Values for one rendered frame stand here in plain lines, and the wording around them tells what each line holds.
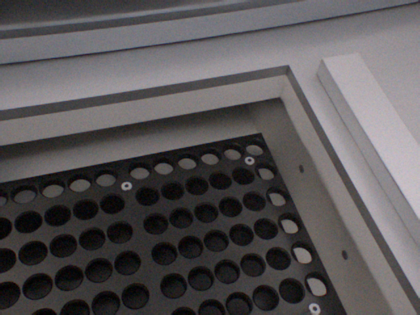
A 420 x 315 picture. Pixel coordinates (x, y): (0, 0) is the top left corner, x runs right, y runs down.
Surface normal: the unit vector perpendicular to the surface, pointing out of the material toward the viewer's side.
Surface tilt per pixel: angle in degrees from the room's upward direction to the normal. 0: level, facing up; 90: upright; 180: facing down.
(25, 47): 90
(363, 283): 90
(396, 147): 0
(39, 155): 0
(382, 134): 0
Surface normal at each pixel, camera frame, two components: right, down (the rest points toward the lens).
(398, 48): 0.10, -0.59
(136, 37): 0.30, 0.79
